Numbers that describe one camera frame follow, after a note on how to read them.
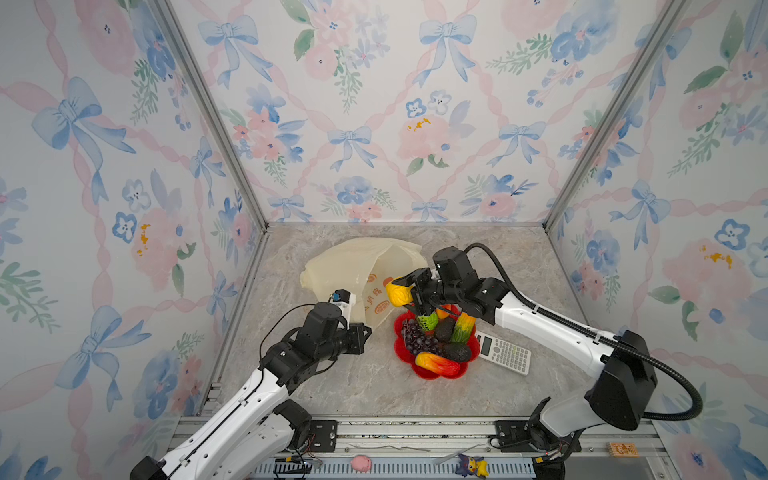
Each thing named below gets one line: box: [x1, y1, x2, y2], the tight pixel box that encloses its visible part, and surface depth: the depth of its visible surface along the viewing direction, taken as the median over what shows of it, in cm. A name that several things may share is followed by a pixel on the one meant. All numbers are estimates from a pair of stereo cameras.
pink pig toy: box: [350, 454, 373, 473], surface depth 71 cm
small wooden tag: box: [606, 442, 640, 458], surface depth 73 cm
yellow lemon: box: [386, 282, 414, 307], surface depth 75 cm
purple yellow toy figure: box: [455, 453, 489, 478], surface depth 70 cm
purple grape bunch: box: [401, 318, 441, 355], surface depth 87 cm
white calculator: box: [476, 331, 532, 376], surface depth 88 cm
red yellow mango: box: [415, 352, 461, 377], surface depth 81 cm
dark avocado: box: [442, 343, 471, 363], surface depth 83 cm
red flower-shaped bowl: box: [394, 310, 481, 380], surface depth 86 cm
